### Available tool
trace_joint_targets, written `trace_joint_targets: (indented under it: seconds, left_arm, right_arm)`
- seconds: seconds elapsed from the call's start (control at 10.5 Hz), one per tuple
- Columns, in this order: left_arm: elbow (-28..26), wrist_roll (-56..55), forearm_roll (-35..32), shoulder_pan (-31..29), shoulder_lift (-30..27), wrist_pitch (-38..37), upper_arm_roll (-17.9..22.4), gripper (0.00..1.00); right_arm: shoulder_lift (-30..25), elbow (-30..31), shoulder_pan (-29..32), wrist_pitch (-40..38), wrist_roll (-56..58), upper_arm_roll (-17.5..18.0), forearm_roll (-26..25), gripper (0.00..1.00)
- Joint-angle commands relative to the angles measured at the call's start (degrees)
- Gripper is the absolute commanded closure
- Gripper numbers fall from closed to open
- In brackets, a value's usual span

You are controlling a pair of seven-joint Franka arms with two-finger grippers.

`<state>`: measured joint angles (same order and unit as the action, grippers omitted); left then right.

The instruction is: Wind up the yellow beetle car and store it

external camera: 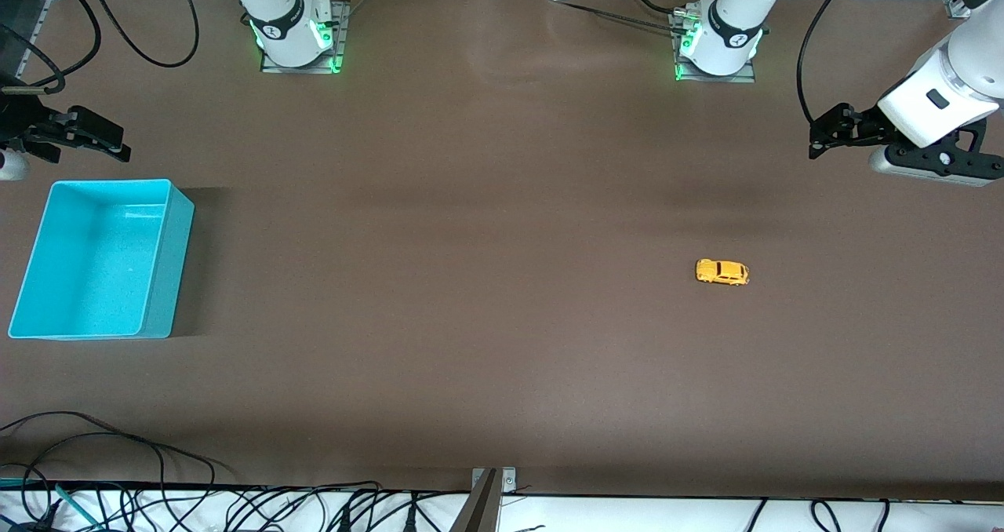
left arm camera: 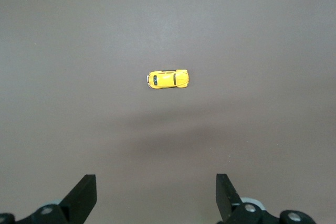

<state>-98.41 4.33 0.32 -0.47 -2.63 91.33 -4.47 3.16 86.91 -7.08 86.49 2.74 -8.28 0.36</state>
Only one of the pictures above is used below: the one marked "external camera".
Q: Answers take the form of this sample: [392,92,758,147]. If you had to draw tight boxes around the yellow beetle toy car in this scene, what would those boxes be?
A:
[696,258,751,286]

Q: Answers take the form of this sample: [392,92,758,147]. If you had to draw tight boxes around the turquoise plastic bin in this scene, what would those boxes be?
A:
[8,179,195,340]

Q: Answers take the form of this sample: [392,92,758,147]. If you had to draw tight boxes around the white ledge board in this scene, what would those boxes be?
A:
[0,481,1004,532]

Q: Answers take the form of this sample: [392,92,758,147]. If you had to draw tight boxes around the black cable with brass plug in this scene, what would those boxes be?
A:
[0,0,103,94]

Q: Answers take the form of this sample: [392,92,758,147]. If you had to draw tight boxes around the black looping cable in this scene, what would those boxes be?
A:
[78,0,200,69]

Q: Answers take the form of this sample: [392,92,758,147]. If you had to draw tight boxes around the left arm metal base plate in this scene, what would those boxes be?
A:
[673,10,758,84]

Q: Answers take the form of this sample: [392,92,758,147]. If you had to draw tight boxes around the black cable to arm base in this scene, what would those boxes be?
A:
[549,0,680,31]

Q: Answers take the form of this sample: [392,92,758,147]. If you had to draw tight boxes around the long black table cable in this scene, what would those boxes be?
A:
[0,411,236,517]

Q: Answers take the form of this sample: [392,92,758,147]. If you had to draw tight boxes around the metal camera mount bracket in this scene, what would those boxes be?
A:
[451,467,518,532]

